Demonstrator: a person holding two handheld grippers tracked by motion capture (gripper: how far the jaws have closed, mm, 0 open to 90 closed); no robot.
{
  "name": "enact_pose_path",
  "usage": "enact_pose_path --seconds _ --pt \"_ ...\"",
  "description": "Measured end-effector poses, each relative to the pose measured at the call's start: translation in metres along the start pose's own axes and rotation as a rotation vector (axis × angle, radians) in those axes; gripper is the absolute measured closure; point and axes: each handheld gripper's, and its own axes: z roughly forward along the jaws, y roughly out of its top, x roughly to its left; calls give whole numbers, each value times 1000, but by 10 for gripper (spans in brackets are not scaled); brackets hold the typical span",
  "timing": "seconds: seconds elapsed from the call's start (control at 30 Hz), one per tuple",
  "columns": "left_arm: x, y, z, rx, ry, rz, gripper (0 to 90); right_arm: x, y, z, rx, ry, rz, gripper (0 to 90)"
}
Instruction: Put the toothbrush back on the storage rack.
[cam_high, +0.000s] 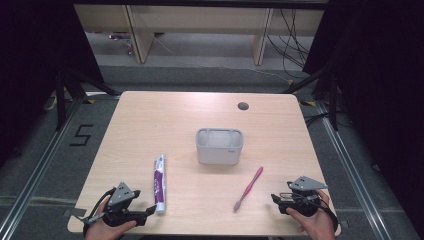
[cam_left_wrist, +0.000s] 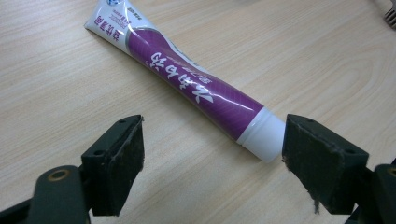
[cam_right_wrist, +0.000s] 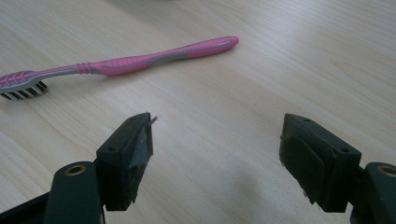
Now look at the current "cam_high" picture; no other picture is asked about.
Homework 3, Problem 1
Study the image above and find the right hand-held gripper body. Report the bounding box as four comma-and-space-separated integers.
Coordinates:
278, 175, 329, 218

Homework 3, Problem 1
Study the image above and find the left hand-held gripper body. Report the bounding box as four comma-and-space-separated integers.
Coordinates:
102, 181, 148, 228

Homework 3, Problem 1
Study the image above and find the white and purple toothpaste tube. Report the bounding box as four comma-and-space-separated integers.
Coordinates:
153, 154, 167, 215

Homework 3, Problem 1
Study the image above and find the pink toothbrush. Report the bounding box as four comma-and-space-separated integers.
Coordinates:
232, 165, 265, 213

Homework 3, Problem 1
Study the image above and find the grey toothbrush holder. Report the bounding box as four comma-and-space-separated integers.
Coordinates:
195, 127, 245, 166

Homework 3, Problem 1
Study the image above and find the person's right hand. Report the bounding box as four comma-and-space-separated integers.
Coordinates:
285, 189, 334, 240

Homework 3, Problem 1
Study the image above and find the person's left hand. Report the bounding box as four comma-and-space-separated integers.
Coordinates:
84, 197, 138, 240

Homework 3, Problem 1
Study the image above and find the black metal stand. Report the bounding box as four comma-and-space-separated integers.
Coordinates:
280, 65, 340, 132
54, 65, 122, 132

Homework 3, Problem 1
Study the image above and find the dark curtain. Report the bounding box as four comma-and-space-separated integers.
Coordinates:
302, 0, 424, 231
0, 0, 105, 169

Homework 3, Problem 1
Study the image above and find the small pink floor item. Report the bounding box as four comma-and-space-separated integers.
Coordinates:
108, 31, 134, 56

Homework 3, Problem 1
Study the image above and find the light wooden desk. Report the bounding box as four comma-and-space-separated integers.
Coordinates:
73, 3, 326, 66

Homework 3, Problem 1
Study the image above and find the right hand-held gripper cable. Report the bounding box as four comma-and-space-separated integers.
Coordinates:
314, 195, 339, 232

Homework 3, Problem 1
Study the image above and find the metal floor rail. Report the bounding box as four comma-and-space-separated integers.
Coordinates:
315, 100, 394, 240
0, 97, 85, 240

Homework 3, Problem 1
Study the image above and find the black floor cable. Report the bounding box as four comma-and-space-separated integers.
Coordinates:
303, 112, 330, 128

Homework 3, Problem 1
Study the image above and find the bundle of black cables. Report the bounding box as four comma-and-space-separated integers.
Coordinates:
265, 8, 313, 80

